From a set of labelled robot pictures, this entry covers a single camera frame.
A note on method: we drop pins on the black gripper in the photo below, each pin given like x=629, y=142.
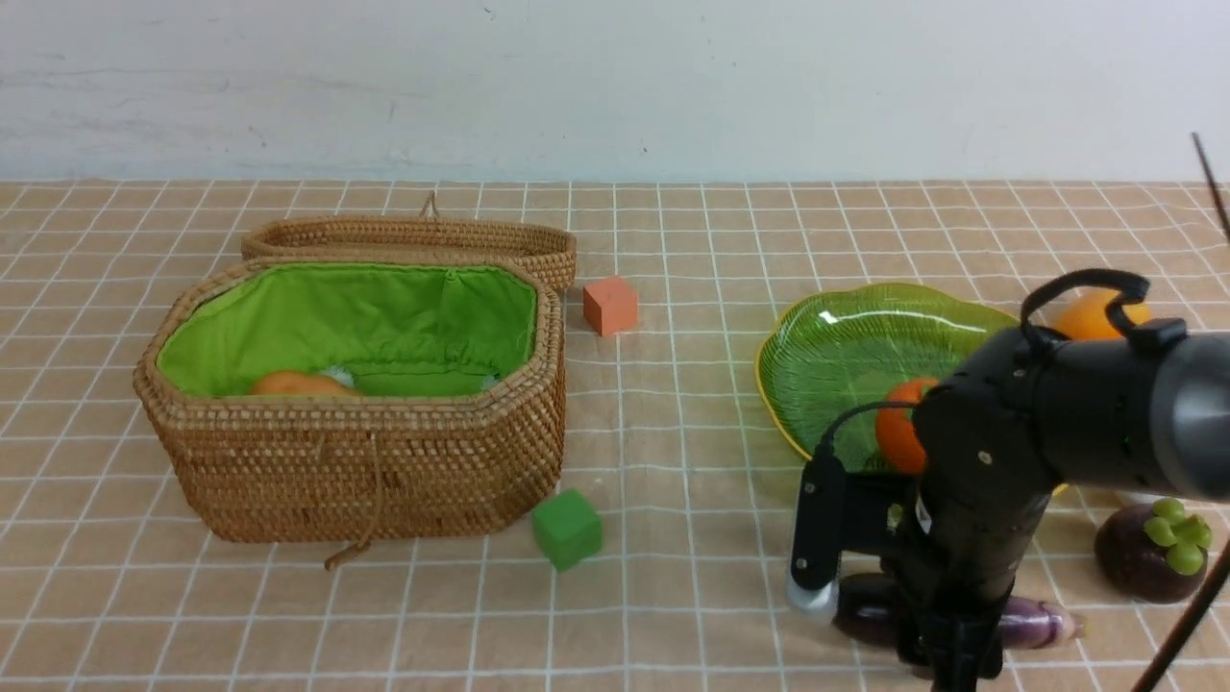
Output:
x=971, y=515

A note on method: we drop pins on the purple eggplant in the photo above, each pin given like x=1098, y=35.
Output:
x=870, y=610

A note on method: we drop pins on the orange persimmon with green leaf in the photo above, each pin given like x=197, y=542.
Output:
x=894, y=429

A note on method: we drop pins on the dark purple mangosteen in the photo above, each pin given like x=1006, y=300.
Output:
x=1155, y=552

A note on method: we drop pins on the orange yellow mango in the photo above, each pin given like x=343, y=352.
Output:
x=1085, y=318

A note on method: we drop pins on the brown potato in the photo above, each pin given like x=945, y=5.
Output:
x=301, y=384

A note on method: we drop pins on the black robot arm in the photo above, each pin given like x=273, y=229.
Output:
x=1145, y=413

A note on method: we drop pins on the green glass leaf plate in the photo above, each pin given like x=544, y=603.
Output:
x=833, y=351

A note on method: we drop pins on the green foam cube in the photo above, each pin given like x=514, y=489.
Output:
x=567, y=529

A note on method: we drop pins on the orange foam cube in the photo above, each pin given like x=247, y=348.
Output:
x=610, y=306

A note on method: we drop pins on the woven wicker basket green lining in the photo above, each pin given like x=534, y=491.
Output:
x=460, y=424

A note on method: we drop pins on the woven wicker basket lid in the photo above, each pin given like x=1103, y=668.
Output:
x=544, y=252

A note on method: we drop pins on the beige checkered tablecloth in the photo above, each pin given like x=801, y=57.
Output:
x=110, y=583

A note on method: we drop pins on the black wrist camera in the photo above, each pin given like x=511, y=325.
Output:
x=838, y=512

